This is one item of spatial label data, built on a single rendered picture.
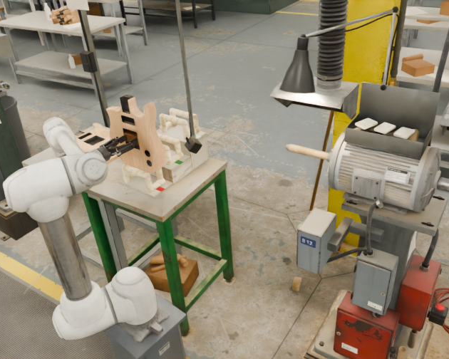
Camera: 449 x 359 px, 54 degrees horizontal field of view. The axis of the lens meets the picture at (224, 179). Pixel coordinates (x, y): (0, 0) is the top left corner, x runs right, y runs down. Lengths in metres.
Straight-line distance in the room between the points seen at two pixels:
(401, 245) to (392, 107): 0.55
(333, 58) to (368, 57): 0.88
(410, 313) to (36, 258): 2.64
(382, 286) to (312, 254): 0.34
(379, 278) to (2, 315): 2.39
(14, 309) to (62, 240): 1.78
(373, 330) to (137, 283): 1.03
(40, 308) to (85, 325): 1.45
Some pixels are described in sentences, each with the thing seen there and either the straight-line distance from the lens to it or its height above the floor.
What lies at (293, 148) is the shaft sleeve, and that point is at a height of 1.26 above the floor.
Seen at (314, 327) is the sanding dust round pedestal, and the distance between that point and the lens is 2.83.
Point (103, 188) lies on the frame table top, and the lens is 2.45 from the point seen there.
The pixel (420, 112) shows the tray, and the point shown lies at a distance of 1.80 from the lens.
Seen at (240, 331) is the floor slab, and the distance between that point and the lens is 2.80.
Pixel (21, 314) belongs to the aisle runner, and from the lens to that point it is 3.28.
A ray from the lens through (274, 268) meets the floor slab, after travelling 3.15.
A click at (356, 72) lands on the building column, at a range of 2.70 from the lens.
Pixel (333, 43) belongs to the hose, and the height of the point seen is 1.71.
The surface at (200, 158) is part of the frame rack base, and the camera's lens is 2.48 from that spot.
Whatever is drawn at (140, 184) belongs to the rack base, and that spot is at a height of 0.94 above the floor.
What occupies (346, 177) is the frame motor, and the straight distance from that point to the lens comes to 1.78.
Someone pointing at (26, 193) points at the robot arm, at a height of 1.49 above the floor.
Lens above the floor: 2.21
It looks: 33 degrees down
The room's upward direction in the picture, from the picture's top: 5 degrees counter-clockwise
